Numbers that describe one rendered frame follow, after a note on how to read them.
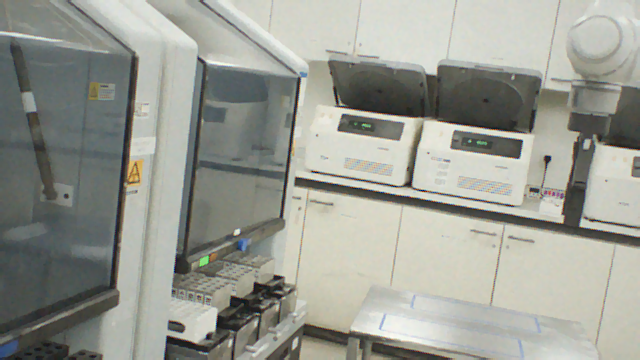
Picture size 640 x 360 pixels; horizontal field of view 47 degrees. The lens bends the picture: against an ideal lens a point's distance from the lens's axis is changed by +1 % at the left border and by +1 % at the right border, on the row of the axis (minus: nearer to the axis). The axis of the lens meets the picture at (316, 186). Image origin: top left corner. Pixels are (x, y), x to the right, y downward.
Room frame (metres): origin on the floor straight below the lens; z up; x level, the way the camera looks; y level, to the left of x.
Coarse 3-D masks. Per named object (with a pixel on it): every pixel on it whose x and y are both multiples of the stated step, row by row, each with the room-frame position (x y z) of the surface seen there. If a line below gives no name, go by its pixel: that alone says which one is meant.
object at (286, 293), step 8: (280, 288) 1.97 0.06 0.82; (288, 288) 1.98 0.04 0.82; (296, 288) 2.03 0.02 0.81; (272, 296) 1.92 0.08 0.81; (280, 296) 1.92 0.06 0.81; (288, 296) 1.95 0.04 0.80; (296, 296) 2.02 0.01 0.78; (280, 304) 1.91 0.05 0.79; (288, 304) 1.96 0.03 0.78; (280, 312) 1.91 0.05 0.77; (288, 312) 1.97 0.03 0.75; (304, 312) 1.98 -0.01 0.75; (280, 320) 1.91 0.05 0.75; (296, 320) 1.91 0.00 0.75
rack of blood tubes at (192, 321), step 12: (180, 300) 1.61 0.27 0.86; (180, 312) 1.54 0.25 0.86; (192, 312) 1.54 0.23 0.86; (204, 312) 1.55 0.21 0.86; (216, 312) 1.58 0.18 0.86; (168, 324) 1.60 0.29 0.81; (180, 324) 1.61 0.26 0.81; (192, 324) 1.49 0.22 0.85; (204, 324) 1.52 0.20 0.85; (180, 336) 1.50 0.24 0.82; (192, 336) 1.49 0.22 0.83; (204, 336) 1.53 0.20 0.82
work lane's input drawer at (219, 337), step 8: (216, 328) 1.59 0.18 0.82; (168, 336) 1.50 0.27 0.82; (208, 336) 1.53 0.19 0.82; (216, 336) 1.54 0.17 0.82; (224, 336) 1.56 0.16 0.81; (232, 336) 1.59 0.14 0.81; (168, 344) 1.49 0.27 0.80; (176, 344) 1.50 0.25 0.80; (184, 344) 1.49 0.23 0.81; (192, 344) 1.49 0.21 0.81; (200, 344) 1.48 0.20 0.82; (208, 344) 1.49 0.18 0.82; (216, 344) 1.52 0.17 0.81; (224, 344) 1.55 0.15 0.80; (232, 344) 1.59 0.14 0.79; (168, 352) 1.49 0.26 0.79; (176, 352) 1.49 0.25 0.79; (184, 352) 1.48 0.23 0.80; (192, 352) 1.47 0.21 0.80; (200, 352) 1.47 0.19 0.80; (208, 352) 1.48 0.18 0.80; (216, 352) 1.51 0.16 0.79; (224, 352) 1.55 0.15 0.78
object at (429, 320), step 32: (384, 288) 2.10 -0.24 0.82; (384, 320) 1.80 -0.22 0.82; (416, 320) 1.84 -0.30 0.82; (448, 320) 1.88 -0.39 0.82; (480, 320) 1.92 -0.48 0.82; (512, 320) 1.96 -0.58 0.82; (544, 320) 2.00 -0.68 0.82; (352, 352) 1.70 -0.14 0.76; (448, 352) 1.66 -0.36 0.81; (480, 352) 1.66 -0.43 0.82; (512, 352) 1.69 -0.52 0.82; (544, 352) 1.73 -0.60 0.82; (576, 352) 1.76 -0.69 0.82
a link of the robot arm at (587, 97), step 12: (576, 84) 1.43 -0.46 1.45; (588, 84) 1.41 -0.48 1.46; (600, 84) 1.40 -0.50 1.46; (576, 96) 1.42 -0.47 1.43; (588, 96) 1.40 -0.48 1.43; (600, 96) 1.40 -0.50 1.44; (612, 96) 1.40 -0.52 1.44; (576, 108) 1.42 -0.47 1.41; (588, 108) 1.40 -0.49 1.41; (600, 108) 1.40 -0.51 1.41; (612, 108) 1.41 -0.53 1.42
